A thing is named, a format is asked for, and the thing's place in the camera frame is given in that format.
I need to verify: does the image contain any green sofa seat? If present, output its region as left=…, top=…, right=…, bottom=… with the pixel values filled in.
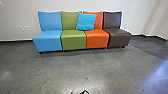
left=59, top=10, right=88, bottom=52

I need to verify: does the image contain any orange sofa seat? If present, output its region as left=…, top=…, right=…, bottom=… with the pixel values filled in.
left=82, top=10, right=110, bottom=50

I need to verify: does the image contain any light blue cushion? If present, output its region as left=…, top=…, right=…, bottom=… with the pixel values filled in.
left=75, top=12, right=98, bottom=32

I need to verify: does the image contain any brown sofa seat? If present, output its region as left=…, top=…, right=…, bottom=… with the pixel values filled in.
left=102, top=10, right=133, bottom=49

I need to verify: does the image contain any blue sofa seat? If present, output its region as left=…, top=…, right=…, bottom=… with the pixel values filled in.
left=31, top=10, right=64, bottom=54

